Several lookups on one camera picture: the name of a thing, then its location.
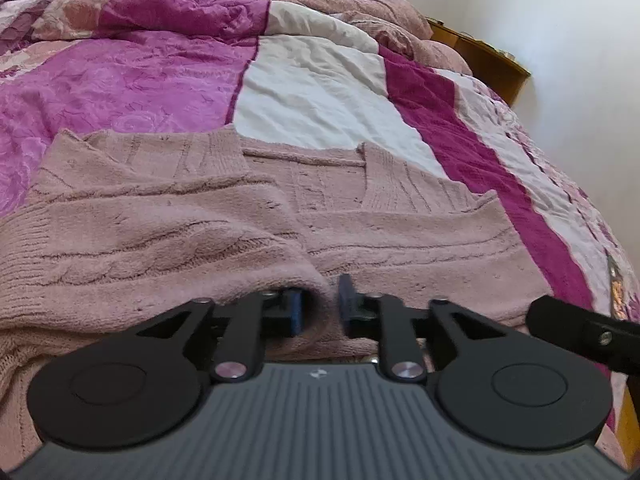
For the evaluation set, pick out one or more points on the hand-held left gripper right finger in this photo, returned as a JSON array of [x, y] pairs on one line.
[[346, 297]]

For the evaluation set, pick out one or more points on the wooden bedside ledge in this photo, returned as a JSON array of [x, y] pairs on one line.
[[480, 55]]

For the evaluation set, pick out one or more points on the magenta patchwork blanket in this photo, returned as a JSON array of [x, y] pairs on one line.
[[310, 95]]

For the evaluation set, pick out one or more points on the pink knit cardigan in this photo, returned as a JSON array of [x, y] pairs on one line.
[[200, 240]]

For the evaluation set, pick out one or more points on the wooden bed frame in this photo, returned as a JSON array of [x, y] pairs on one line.
[[629, 420]]

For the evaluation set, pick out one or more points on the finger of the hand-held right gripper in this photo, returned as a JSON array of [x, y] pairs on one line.
[[575, 330]]

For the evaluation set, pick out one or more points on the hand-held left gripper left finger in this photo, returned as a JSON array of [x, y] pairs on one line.
[[296, 312]]

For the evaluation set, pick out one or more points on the dusty pink comforter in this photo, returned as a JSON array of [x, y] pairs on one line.
[[390, 15]]

